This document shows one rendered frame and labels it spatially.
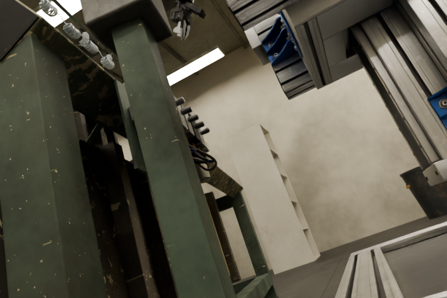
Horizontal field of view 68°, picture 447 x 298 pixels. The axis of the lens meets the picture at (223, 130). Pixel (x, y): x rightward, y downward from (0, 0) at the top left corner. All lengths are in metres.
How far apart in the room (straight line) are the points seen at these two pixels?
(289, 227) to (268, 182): 0.68
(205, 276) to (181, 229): 0.07
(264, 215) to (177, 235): 4.43
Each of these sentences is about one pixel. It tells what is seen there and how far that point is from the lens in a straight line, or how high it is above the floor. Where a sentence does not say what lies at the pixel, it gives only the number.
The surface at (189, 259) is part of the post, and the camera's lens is 0.47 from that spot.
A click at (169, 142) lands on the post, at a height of 0.51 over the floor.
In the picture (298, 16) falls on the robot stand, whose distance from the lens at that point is 0.69.
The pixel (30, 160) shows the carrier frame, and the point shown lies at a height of 0.55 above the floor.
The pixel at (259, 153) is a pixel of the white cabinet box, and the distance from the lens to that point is 4.97.
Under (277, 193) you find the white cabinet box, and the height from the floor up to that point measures 0.98.
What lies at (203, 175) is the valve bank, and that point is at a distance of 1.16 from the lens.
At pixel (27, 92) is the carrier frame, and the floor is 0.67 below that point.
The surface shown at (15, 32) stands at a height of 0.80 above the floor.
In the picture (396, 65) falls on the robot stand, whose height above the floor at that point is 0.56.
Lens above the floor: 0.32
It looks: 21 degrees up
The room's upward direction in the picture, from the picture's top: 20 degrees counter-clockwise
